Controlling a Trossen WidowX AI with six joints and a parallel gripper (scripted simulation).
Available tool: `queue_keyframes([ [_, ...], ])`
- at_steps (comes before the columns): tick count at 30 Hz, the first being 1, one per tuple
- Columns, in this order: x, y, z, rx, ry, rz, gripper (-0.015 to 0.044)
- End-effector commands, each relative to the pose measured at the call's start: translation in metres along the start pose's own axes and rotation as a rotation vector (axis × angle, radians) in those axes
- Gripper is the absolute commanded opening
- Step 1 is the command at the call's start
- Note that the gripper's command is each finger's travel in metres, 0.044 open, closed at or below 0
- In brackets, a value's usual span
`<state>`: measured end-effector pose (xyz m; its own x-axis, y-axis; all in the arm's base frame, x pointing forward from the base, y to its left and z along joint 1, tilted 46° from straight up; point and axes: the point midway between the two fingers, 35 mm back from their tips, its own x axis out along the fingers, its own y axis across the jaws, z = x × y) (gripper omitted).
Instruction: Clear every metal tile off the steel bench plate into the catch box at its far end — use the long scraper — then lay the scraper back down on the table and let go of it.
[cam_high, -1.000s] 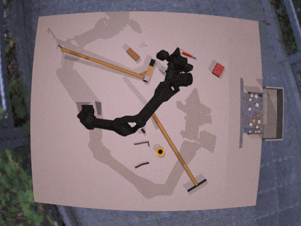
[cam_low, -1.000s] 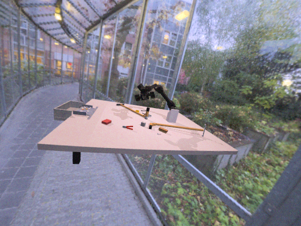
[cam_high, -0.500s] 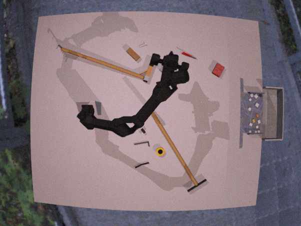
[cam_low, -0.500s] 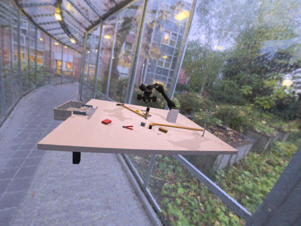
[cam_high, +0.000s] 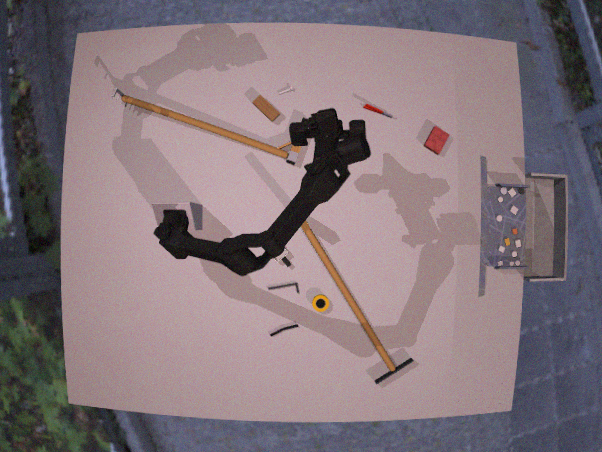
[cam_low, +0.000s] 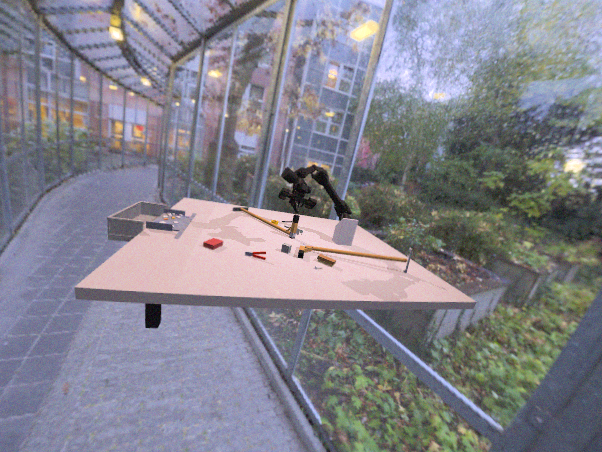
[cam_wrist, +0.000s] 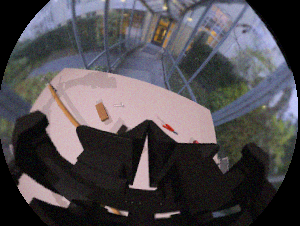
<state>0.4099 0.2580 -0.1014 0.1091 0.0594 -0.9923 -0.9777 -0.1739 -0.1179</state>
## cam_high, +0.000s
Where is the red square tile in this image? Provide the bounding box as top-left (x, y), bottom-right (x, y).
top-left (424, 126), bottom-right (450, 155)

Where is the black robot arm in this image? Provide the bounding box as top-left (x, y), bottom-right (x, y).
top-left (154, 108), bottom-right (371, 276)

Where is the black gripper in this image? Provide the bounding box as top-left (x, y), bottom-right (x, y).
top-left (289, 119), bottom-right (366, 147)

